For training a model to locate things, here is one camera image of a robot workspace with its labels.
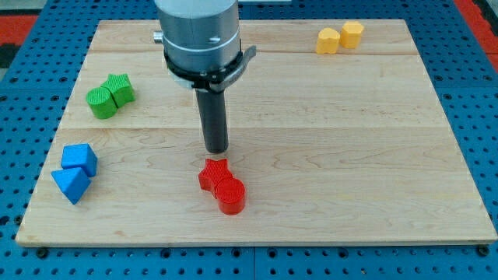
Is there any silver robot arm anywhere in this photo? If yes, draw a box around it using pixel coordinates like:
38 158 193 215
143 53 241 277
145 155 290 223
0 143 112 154
154 0 257 154

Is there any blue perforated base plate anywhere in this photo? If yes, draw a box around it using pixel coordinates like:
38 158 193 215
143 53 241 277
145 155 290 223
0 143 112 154
1 0 497 279

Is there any blue cube block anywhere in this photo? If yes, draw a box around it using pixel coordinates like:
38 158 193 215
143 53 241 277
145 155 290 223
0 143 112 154
61 143 98 177

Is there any yellow heart block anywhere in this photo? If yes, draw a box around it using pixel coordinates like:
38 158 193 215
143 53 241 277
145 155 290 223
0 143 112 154
315 27 340 54

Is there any wooden board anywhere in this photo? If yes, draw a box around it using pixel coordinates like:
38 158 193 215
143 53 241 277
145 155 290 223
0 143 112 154
16 19 497 247

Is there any red cylinder block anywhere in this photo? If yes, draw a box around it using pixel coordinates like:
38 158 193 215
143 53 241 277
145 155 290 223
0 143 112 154
215 177 246 215

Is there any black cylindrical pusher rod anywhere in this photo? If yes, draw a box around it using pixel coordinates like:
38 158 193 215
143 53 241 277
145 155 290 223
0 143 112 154
195 89 229 153

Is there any green star block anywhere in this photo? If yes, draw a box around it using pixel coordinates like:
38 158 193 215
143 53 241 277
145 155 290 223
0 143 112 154
101 74 135 108

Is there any blue triangle block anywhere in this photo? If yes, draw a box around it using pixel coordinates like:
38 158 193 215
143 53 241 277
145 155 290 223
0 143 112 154
51 167 91 205

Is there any red star block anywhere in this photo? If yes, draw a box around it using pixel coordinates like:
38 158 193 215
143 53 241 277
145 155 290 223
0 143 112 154
198 159 233 198

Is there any green cylinder block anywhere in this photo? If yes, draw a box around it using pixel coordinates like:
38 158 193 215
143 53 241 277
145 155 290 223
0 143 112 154
86 87 117 119

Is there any yellow hexagon block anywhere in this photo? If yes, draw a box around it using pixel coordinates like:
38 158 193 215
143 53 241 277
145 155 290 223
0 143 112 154
339 21 364 49

